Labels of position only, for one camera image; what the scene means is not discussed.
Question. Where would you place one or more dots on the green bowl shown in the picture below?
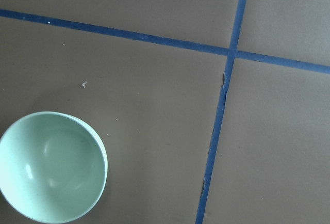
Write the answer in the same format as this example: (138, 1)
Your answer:
(54, 167)

